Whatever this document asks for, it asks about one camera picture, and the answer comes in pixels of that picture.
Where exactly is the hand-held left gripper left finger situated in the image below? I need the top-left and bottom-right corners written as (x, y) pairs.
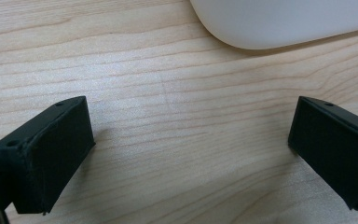
top-left (0, 95), bottom-right (96, 216)

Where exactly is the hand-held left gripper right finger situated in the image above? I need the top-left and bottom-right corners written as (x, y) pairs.
top-left (287, 95), bottom-right (358, 212)

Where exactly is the white plastic tray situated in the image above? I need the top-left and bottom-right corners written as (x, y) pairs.
top-left (188, 0), bottom-right (358, 50)

